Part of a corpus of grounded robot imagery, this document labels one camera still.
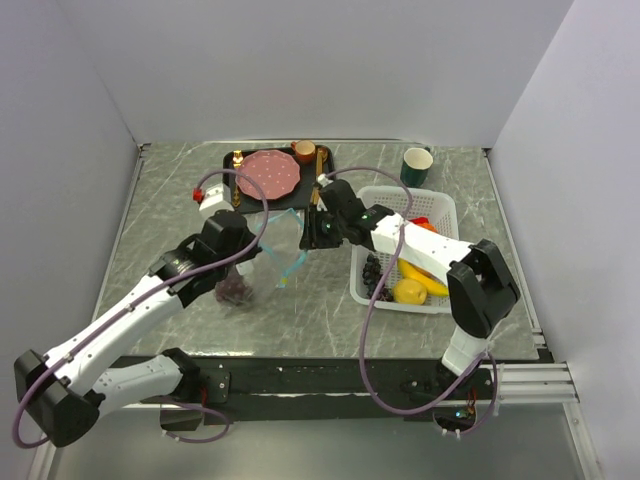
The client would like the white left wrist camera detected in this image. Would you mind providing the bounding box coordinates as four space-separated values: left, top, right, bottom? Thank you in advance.
192 183 234 219

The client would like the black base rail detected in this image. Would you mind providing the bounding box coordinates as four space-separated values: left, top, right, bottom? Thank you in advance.
138 346 497 426

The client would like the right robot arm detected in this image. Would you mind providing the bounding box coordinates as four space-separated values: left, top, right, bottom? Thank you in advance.
315 174 521 398

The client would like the orange small cup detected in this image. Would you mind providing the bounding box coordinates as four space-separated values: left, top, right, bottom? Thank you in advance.
291 140 317 165

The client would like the red grape bunch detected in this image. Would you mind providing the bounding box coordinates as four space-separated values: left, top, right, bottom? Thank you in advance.
214 279 253 306

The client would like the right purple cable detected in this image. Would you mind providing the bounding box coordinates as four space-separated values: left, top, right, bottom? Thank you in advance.
314 166 501 436

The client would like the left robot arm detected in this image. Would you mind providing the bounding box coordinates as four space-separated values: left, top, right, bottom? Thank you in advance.
12 210 264 449

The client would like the red chili pepper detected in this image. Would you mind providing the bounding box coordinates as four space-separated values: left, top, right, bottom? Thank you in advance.
409 217 430 225

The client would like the gold spoon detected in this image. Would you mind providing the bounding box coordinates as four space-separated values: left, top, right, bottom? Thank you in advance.
318 146 328 165

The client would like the yellow banana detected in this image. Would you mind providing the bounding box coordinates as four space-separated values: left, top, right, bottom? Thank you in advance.
397 259 449 297

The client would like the gold fork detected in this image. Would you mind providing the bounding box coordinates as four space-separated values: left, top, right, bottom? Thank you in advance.
232 150 244 208

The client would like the dark green cup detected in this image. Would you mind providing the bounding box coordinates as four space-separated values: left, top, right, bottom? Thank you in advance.
400 147 434 188

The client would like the white plastic basket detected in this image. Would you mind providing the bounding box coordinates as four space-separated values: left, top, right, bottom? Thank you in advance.
350 186 459 315

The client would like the dark purple grape bunch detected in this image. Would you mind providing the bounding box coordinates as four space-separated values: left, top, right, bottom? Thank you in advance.
361 253 393 302

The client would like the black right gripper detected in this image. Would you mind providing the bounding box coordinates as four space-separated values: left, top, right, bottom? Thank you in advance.
298 205 346 250

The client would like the pink dotted plate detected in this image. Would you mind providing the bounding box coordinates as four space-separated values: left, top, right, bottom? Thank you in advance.
238 150 301 201

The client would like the clear zip top bag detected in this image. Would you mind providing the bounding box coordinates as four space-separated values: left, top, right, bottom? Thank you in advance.
218 208 307 310

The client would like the black serving tray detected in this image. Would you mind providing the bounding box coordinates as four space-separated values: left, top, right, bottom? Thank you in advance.
223 147 318 214

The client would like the gold knife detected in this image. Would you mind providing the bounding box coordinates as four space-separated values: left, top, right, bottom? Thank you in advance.
311 149 324 205

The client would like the yellow lemon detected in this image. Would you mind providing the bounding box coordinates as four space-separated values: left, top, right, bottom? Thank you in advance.
392 278 428 305

